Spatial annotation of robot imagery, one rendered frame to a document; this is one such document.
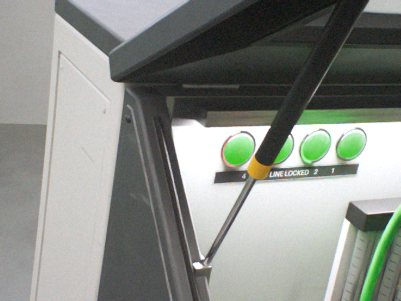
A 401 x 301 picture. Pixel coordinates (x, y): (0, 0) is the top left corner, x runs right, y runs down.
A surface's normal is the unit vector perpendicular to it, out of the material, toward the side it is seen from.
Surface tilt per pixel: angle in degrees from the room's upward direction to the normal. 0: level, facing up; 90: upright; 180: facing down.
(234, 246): 90
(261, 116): 90
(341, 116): 90
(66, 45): 90
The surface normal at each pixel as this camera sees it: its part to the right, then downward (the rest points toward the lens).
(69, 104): -0.88, 0.04
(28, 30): 0.33, 0.40
